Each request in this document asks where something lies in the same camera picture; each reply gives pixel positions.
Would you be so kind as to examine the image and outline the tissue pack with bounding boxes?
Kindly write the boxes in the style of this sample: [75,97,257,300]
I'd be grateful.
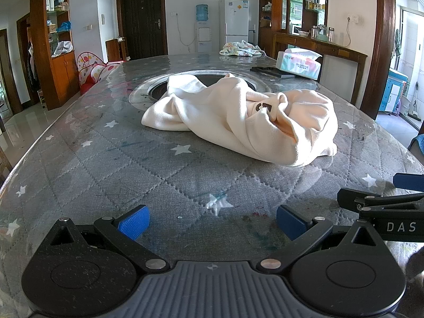
[276,48,323,80]

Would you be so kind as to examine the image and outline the floral crumpled cloth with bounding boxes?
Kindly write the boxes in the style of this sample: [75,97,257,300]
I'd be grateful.
[219,40,266,57]

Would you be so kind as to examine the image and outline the blue plastic cabinet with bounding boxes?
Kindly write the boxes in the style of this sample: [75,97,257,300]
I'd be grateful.
[379,69,410,113]

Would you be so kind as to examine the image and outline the white water dispenser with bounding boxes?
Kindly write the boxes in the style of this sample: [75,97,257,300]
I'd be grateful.
[195,21,213,53]

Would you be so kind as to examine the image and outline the hanging dark clothes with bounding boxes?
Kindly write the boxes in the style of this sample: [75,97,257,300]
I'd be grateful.
[26,38,37,89]

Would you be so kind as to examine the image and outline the mop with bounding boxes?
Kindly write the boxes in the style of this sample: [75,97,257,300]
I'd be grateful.
[409,81,423,122]

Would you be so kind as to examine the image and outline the blue water bottle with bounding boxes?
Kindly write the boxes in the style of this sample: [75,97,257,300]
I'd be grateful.
[195,4,210,22]

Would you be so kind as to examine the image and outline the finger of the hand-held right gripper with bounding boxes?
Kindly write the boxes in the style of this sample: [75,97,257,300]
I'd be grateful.
[393,173,424,189]
[337,188,424,221]

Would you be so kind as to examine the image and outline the white plastic bag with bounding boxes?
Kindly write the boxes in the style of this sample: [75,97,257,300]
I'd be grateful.
[52,41,73,57]

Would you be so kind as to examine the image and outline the black flat remote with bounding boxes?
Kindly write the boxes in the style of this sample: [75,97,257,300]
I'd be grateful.
[250,66,295,79]

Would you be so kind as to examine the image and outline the wooden shelf cabinet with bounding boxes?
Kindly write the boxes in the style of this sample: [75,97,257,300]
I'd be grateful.
[29,0,80,111]

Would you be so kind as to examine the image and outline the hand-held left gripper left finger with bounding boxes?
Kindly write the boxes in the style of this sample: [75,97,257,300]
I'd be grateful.
[36,205,170,271]

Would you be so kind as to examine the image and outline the small wooden stand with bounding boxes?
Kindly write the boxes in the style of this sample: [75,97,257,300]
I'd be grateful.
[105,36,128,63]

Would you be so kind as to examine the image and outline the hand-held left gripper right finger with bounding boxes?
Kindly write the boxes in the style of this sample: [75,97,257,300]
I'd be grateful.
[256,205,388,271]

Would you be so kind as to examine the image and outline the grey quilted star table cover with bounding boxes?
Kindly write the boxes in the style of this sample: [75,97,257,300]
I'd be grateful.
[0,53,424,318]

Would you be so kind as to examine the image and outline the thick wooden pillar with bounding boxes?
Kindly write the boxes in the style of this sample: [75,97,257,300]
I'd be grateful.
[360,0,397,120]

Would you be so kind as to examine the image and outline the white fridge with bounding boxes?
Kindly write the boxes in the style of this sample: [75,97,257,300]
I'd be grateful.
[219,0,250,52]

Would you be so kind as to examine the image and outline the wooden sideboard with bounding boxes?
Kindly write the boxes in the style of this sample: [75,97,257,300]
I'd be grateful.
[272,31,369,107]

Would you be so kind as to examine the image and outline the wooden glass display cabinet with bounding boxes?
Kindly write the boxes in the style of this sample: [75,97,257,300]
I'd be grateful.
[258,0,329,61]

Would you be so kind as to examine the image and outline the cream garment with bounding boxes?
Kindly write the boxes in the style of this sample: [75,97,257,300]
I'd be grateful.
[141,73,339,168]

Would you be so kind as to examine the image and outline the dotted play tent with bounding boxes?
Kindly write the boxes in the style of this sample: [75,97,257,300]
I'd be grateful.
[76,52,122,95]

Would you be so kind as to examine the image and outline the dark entrance door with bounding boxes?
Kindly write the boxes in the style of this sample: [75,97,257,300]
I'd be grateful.
[115,0,169,62]

